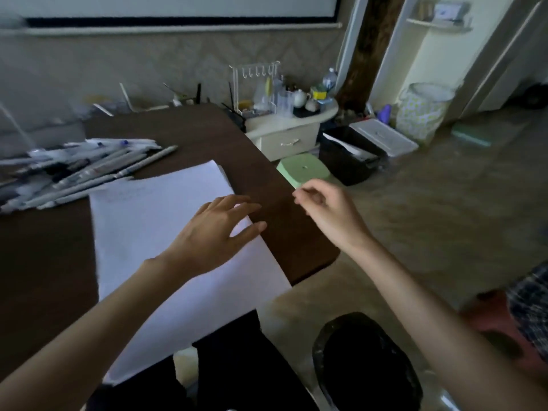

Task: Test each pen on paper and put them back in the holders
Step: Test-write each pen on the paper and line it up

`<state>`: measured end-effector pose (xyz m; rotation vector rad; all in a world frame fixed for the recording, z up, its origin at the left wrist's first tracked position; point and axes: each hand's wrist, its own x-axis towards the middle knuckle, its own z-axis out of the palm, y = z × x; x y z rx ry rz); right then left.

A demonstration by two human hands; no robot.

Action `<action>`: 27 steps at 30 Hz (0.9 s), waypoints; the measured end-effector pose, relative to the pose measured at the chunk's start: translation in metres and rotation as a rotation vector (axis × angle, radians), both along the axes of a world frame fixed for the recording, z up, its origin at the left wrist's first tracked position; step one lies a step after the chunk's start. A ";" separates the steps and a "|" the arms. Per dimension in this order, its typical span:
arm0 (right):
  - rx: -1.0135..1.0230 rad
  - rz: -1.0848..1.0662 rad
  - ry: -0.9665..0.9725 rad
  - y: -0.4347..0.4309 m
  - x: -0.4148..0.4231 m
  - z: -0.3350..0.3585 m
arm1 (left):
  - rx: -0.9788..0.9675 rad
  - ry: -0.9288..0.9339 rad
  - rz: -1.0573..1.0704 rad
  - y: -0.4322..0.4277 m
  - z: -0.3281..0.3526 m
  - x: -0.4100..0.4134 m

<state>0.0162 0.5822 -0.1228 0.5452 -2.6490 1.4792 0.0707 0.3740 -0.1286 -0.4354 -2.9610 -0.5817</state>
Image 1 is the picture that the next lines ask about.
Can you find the person's right hand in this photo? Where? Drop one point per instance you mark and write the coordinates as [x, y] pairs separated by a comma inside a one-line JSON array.
[[338, 218]]

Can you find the person's left hand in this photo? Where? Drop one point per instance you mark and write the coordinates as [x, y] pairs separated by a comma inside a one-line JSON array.
[[205, 239]]

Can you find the stack of white paper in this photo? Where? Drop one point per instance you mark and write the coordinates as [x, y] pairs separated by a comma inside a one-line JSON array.
[[141, 218]]

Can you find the pile of pens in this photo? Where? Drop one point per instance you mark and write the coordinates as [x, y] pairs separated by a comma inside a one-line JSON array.
[[85, 171]]

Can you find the person's left forearm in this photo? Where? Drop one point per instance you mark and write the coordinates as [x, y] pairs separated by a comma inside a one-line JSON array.
[[85, 333]]

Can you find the person's right forearm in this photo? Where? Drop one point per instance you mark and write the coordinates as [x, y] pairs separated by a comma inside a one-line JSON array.
[[436, 321]]

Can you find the person's black trousers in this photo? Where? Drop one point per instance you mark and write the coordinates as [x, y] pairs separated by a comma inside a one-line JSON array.
[[239, 372]]

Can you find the black bag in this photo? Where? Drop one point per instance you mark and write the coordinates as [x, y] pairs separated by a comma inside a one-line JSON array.
[[342, 166]]

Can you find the green plastic stool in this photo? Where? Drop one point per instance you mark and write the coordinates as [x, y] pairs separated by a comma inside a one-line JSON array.
[[299, 166]]

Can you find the purple bottle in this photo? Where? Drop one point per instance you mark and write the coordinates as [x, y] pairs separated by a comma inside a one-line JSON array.
[[384, 115]]

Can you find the black router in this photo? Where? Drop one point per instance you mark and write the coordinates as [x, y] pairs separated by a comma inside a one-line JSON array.
[[237, 121]]

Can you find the white teapot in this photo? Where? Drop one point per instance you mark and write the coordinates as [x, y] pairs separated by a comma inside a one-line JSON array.
[[300, 99]]

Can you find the clear plastic measuring jug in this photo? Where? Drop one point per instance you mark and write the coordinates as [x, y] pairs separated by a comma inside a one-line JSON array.
[[284, 104]]

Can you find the yellow green container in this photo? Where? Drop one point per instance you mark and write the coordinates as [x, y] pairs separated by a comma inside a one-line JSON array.
[[319, 93]]

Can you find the patterned laundry basket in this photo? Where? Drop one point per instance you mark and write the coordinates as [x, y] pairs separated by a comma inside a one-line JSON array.
[[421, 115]]

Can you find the clear plastic bottle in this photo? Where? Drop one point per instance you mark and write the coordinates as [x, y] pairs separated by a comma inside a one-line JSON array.
[[329, 83]]

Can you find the small white bottle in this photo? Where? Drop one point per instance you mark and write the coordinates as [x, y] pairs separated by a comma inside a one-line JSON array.
[[177, 101]]

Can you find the black waste bin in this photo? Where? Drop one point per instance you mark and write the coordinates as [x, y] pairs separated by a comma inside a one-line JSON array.
[[364, 368]]

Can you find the green flat mat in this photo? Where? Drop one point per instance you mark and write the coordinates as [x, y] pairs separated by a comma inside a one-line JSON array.
[[475, 132]]

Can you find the red plastic stool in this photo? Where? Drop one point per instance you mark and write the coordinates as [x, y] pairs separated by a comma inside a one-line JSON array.
[[492, 321]]

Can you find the translucent plastic container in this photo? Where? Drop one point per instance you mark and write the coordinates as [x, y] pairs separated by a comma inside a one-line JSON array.
[[441, 398]]

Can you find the plaid cloth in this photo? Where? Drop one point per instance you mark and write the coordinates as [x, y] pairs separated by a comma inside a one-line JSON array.
[[531, 308]]

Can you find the white projector screen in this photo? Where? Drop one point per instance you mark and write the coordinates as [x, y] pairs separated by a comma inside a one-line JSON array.
[[171, 4]]

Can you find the white wall shelf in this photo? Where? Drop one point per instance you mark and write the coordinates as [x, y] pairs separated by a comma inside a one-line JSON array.
[[441, 25]]

